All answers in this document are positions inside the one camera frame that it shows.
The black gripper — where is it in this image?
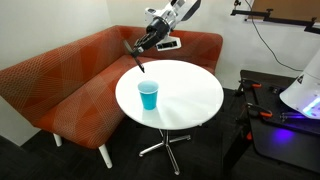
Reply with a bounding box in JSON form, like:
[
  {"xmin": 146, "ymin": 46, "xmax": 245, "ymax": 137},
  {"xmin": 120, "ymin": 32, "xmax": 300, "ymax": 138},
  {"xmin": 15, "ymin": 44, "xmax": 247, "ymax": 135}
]
[{"xmin": 130, "ymin": 17, "xmax": 172, "ymax": 58}]

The black pen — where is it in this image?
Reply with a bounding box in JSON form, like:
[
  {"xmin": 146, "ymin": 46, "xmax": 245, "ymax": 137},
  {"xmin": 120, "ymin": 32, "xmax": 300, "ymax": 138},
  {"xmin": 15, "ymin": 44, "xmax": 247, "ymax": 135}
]
[{"xmin": 122, "ymin": 39, "xmax": 146, "ymax": 74}]

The blue plastic cup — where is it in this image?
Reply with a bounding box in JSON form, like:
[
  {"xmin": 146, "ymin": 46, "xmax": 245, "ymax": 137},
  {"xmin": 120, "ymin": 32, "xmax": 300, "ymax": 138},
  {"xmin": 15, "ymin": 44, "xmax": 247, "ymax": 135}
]
[{"xmin": 137, "ymin": 80, "xmax": 160, "ymax": 111}]

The orange patterned corner sofa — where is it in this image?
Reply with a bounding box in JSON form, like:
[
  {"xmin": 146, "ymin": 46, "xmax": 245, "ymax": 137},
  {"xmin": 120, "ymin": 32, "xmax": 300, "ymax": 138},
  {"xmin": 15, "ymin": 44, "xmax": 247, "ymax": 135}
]
[{"xmin": 0, "ymin": 25, "xmax": 224, "ymax": 169}]

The chrome table base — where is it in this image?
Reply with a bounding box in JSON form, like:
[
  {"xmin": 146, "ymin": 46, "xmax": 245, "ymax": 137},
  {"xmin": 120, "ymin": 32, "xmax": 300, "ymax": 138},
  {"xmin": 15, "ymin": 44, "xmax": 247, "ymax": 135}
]
[{"xmin": 138, "ymin": 129, "xmax": 192, "ymax": 176}]

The brown cork board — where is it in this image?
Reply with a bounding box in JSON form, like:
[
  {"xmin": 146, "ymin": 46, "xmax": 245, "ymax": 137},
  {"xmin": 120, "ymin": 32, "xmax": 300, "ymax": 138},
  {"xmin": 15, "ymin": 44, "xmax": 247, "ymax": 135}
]
[{"xmin": 243, "ymin": 0, "xmax": 320, "ymax": 24}]

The black robot cart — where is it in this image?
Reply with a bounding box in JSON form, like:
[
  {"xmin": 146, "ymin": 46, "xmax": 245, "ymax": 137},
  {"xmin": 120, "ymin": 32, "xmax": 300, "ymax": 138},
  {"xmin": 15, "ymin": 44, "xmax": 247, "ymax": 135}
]
[{"xmin": 221, "ymin": 69, "xmax": 320, "ymax": 176}]

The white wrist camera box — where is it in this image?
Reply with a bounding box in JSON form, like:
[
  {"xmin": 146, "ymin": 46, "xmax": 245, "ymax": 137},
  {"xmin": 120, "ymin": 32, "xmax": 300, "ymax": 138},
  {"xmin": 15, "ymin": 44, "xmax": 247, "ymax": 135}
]
[{"xmin": 155, "ymin": 35, "xmax": 182, "ymax": 52}]

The black wall cable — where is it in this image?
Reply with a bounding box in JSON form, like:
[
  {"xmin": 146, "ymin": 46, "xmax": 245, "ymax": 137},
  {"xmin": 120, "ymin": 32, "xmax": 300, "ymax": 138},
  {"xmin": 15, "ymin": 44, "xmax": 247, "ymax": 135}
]
[{"xmin": 244, "ymin": 0, "xmax": 303, "ymax": 73}]

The orange handled black clamp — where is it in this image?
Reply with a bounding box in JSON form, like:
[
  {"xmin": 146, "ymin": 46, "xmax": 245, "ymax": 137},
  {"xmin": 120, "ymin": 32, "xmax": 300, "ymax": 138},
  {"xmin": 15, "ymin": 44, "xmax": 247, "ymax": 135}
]
[
  {"xmin": 246, "ymin": 102, "xmax": 274, "ymax": 119},
  {"xmin": 237, "ymin": 78, "xmax": 263, "ymax": 98}
]

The black camera mounting bar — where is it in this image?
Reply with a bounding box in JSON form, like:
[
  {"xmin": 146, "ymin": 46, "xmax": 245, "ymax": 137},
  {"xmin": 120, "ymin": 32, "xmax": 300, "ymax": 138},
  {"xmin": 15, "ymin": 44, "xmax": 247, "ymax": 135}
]
[{"xmin": 230, "ymin": 0, "xmax": 320, "ymax": 35}]

